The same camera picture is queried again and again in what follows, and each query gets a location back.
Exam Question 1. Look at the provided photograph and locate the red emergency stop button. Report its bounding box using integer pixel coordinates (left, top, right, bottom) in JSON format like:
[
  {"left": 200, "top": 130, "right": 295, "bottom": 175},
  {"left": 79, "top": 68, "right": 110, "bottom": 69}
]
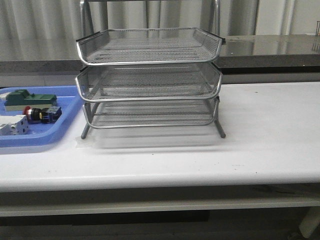
[{"left": 22, "top": 106, "right": 62, "bottom": 124}]

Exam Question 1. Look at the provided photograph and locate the white circuit breaker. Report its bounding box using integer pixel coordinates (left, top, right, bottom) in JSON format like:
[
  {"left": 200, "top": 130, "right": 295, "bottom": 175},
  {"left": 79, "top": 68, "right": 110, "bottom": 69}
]
[{"left": 0, "top": 115, "right": 30, "bottom": 136}]

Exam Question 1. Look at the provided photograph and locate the white table leg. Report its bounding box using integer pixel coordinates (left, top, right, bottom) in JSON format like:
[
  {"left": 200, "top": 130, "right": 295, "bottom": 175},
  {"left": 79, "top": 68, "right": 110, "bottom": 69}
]
[{"left": 298, "top": 206, "right": 320, "bottom": 239}]

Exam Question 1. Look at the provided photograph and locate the grey stone counter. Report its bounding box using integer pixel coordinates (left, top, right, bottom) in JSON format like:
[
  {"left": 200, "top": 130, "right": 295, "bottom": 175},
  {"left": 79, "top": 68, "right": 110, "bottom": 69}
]
[{"left": 0, "top": 34, "right": 320, "bottom": 75}]

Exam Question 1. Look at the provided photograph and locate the green and beige switch block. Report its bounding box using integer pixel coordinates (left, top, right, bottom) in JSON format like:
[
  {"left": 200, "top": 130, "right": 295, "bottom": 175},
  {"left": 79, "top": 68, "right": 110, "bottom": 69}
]
[{"left": 4, "top": 89, "right": 57, "bottom": 111}]

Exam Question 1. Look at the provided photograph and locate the silver wire rack frame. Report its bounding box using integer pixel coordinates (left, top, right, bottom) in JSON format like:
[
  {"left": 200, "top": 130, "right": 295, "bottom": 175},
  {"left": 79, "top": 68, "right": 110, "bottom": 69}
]
[{"left": 79, "top": 0, "right": 227, "bottom": 140}]

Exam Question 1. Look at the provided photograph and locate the blue plastic tray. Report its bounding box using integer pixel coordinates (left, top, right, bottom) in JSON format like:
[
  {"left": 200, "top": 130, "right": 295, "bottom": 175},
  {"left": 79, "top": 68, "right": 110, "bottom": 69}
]
[{"left": 0, "top": 85, "right": 83, "bottom": 148}]

